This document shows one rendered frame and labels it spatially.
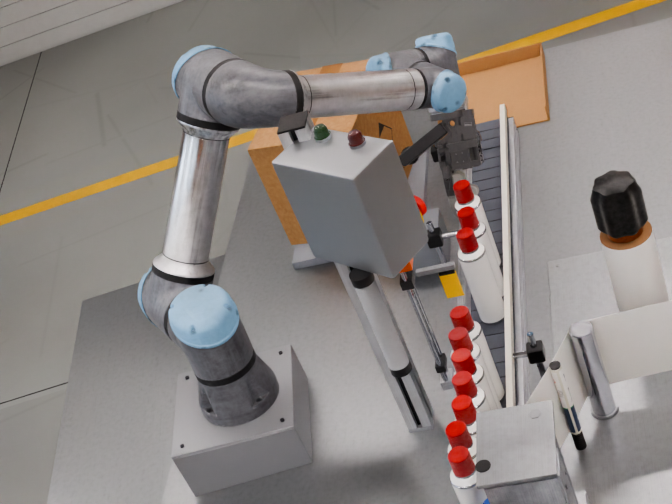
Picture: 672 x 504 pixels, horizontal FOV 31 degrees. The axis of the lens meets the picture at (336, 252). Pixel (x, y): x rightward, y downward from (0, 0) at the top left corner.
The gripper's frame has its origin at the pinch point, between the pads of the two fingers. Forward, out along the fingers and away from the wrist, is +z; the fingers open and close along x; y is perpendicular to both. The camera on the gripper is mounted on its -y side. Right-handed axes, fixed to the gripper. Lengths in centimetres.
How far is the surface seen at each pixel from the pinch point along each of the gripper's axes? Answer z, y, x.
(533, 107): -17, 16, 50
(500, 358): 24.9, 6.8, -27.4
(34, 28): -100, -247, 360
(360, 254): -2, -6, -67
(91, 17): -99, -217, 365
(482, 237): 3.4, 6.8, -21.3
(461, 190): -5.3, 4.0, -16.0
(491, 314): 17.9, 5.8, -20.8
